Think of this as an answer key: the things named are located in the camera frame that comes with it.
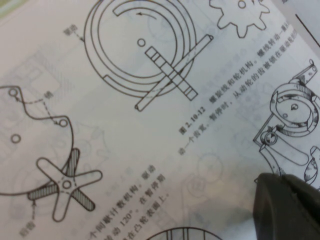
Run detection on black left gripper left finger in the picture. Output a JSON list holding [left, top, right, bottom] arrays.
[[252, 172, 307, 240]]

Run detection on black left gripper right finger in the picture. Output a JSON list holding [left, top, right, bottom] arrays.
[[281, 174, 320, 240]]

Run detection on technical book with diagrams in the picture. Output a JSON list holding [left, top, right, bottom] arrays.
[[0, 0, 320, 240]]

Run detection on green white checkered tablecloth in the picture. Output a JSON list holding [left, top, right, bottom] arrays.
[[0, 0, 31, 20]]

